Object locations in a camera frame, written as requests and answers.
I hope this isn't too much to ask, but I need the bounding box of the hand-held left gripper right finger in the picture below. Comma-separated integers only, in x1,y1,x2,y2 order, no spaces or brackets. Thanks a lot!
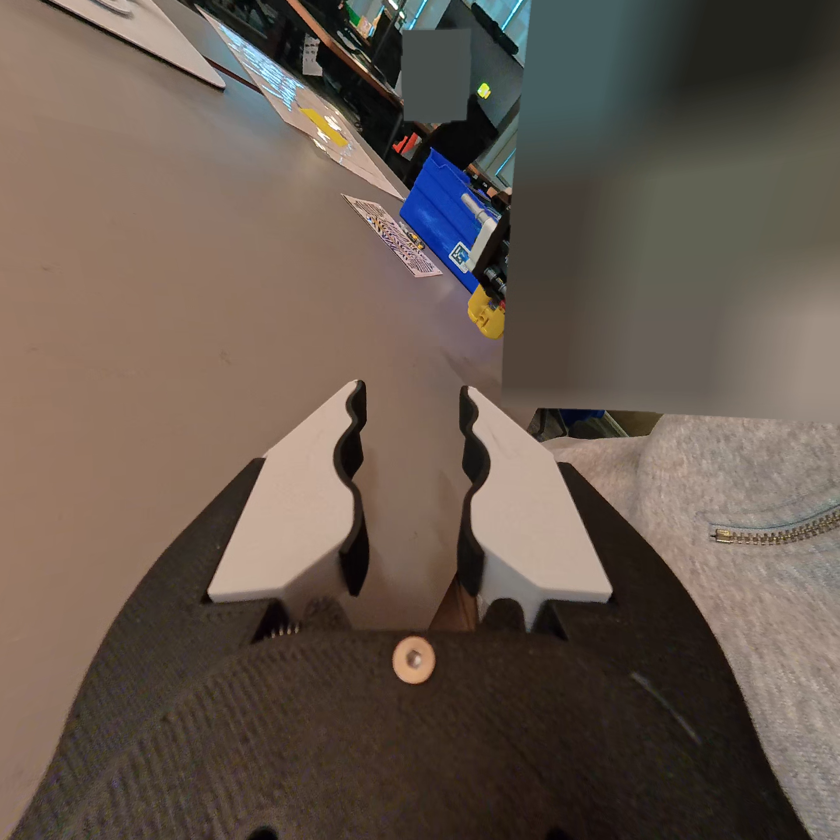
457,385,614,634

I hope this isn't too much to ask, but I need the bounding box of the zebra striped sticker sheet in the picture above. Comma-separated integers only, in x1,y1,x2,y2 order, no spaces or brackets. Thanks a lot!
340,193,442,278

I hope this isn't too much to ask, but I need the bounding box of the book stand with white base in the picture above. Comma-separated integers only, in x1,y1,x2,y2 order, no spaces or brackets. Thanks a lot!
46,0,226,89

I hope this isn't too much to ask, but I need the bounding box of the blue plastic bin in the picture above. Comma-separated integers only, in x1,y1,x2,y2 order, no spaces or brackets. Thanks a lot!
399,147,509,294

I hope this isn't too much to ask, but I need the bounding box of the large black monitor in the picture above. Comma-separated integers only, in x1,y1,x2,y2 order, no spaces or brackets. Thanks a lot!
469,0,529,129

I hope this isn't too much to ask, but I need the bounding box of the lego technic model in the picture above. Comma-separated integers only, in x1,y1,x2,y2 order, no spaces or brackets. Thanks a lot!
459,190,511,340

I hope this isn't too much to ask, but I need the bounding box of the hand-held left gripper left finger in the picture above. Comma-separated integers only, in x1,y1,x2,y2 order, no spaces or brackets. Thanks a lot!
206,379,370,605

